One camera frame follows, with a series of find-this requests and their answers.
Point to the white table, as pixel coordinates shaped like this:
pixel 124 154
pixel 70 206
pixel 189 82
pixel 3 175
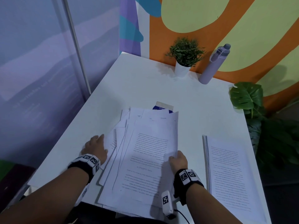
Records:
pixel 140 86

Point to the blue white small box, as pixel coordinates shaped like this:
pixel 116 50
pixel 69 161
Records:
pixel 163 107

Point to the paper bundle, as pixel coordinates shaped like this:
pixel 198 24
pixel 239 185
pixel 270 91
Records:
pixel 144 160

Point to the small green plant white pot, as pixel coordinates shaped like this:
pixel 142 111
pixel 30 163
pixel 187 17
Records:
pixel 185 51

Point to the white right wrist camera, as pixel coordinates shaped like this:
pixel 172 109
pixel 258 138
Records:
pixel 167 205

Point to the large green monstera plant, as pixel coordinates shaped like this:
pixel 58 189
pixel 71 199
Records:
pixel 245 95

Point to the person's left hand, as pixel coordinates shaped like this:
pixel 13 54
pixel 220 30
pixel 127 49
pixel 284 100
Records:
pixel 95 149

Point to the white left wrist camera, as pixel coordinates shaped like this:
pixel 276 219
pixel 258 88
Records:
pixel 83 193

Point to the thick neat paper stack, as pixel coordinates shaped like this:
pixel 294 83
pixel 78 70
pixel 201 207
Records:
pixel 229 174

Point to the person's right hand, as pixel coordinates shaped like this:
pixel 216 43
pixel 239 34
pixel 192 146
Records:
pixel 179 164

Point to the person's right forearm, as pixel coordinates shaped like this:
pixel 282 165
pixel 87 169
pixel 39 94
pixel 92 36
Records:
pixel 210 207

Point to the lilac water bottle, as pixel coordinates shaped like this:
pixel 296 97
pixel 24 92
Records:
pixel 211 67

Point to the person's left forearm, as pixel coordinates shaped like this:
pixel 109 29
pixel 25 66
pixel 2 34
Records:
pixel 46 200

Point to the grey metal frame pole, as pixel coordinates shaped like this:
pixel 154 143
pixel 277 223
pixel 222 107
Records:
pixel 79 55

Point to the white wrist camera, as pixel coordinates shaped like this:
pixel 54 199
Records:
pixel 83 193
pixel 167 205

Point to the person's black shirt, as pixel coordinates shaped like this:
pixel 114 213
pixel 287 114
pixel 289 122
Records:
pixel 88 218

